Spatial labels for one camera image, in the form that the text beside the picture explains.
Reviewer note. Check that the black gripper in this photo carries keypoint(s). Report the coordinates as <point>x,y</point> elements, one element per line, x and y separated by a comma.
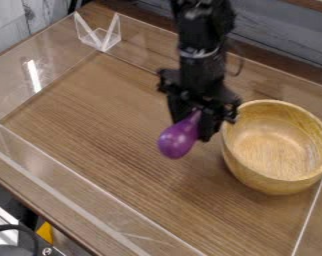
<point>196,86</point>

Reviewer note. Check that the purple toy eggplant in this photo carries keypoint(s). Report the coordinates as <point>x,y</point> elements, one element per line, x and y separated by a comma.
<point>177,138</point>

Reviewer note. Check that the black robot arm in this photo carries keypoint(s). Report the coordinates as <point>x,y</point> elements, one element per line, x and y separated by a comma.
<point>204,22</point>

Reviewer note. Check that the light wooden bowl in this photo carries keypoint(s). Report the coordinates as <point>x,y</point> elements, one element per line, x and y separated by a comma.
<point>272,147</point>

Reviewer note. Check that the yellow object under table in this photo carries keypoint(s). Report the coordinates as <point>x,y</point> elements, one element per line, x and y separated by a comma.
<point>45,232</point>

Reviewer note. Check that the clear acrylic tray wall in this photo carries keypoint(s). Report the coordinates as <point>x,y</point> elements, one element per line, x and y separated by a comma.
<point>80,117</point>

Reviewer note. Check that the clear acrylic corner bracket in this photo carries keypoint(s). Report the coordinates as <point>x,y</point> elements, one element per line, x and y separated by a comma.
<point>101,39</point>

